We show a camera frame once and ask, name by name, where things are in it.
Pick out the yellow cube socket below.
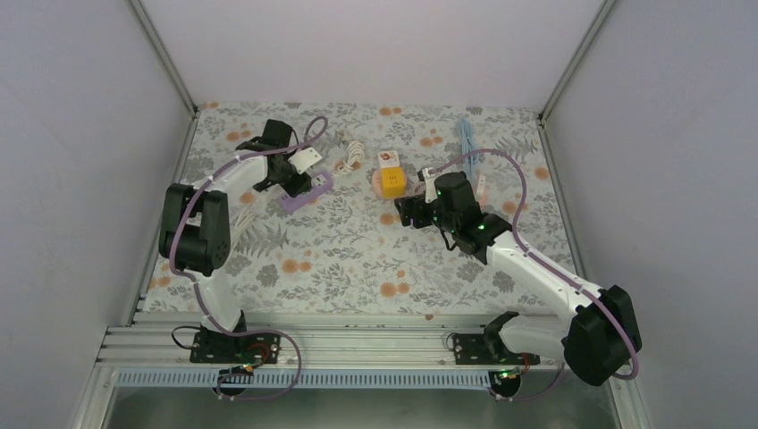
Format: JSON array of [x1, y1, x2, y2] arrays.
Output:
[[379, 167, 407, 199]]

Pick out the white cube socket with sticker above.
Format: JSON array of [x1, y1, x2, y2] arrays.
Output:
[[377, 150, 400, 170]]

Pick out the white cube adapter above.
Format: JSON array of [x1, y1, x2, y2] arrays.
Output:
[[476, 174, 486, 198]]

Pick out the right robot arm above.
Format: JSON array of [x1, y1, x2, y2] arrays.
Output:
[[394, 172, 642, 386]]

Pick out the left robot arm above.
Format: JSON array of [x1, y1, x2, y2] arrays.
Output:
[[158, 120, 323, 370]]

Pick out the purple power strip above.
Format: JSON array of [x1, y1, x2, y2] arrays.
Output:
[[276, 172, 333, 215]]

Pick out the pink round power socket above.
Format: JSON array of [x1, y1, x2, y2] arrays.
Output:
[[371, 170, 383, 198]]

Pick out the floral table mat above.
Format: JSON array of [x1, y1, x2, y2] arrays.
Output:
[[183, 102, 574, 316]]

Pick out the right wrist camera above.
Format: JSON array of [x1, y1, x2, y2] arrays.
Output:
[[418, 167, 438, 204]]

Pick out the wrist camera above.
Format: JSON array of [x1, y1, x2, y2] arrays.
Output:
[[288, 147, 323, 174], [418, 167, 438, 204]]

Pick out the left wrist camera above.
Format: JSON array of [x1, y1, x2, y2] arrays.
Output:
[[288, 147, 323, 174]]

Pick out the white strip cable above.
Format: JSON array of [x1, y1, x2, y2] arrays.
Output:
[[229, 198, 262, 250]]

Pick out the white coiled cable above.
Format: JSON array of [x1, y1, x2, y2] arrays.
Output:
[[334, 130, 366, 176]]

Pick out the aluminium rail base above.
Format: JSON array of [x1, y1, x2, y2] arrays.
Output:
[[96, 313, 560, 391]]

